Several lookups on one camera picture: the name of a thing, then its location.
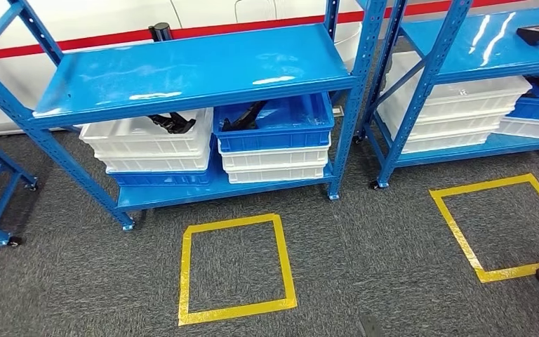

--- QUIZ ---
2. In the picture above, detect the blue metal shelf rack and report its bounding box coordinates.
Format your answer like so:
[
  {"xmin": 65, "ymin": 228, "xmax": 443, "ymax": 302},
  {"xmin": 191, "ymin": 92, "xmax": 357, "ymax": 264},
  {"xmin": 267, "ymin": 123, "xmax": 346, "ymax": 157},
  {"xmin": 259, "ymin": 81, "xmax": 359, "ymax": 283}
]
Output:
[
  {"xmin": 0, "ymin": 128, "xmax": 39, "ymax": 247},
  {"xmin": 353, "ymin": 0, "xmax": 539, "ymax": 191},
  {"xmin": 0, "ymin": 0, "xmax": 389, "ymax": 232}
]

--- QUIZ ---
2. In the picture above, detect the white plastic bin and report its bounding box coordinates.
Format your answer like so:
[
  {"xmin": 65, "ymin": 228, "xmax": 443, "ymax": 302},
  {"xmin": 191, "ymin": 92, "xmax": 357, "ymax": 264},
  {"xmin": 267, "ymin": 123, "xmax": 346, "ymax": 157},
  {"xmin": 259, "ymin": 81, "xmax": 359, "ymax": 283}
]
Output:
[
  {"xmin": 495, "ymin": 116, "xmax": 539, "ymax": 143},
  {"xmin": 225, "ymin": 165, "xmax": 326, "ymax": 185},
  {"xmin": 95, "ymin": 144, "xmax": 212, "ymax": 174},
  {"xmin": 376, "ymin": 100, "xmax": 514, "ymax": 138},
  {"xmin": 383, "ymin": 51, "xmax": 533, "ymax": 119},
  {"xmin": 218, "ymin": 135, "xmax": 332, "ymax": 172},
  {"xmin": 380, "ymin": 121, "xmax": 493, "ymax": 154},
  {"xmin": 79, "ymin": 107, "xmax": 215, "ymax": 158}
]

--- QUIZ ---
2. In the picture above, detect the red barrier belt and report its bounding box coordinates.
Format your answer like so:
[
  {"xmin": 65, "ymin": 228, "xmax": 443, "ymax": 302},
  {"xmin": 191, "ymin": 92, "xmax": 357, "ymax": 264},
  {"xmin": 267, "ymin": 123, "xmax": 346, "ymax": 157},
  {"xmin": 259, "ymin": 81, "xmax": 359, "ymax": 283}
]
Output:
[{"xmin": 0, "ymin": 0, "xmax": 526, "ymax": 61}]

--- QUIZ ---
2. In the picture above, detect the black stanchion post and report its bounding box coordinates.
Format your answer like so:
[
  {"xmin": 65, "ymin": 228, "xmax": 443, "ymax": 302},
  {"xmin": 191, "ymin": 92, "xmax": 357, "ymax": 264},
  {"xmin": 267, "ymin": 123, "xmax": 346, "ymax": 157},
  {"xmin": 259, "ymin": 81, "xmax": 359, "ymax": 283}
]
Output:
[{"xmin": 148, "ymin": 22, "xmax": 173, "ymax": 43}]

